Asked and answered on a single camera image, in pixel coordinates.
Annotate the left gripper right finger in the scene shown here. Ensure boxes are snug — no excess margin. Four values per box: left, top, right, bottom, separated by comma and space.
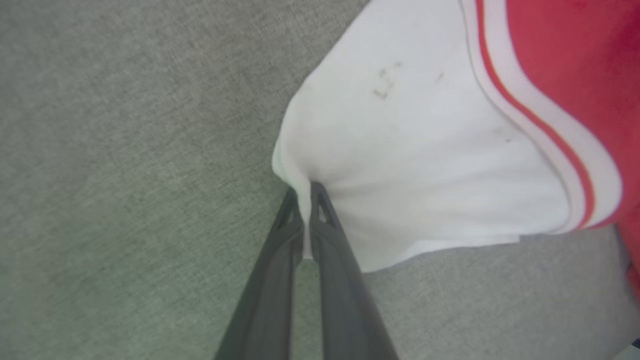
309, 181, 401, 360

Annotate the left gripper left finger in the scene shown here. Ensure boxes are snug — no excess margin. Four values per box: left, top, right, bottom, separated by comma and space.
215, 187, 305, 360

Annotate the red and white jersey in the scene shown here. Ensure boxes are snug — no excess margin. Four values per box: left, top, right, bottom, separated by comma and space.
271, 0, 640, 301

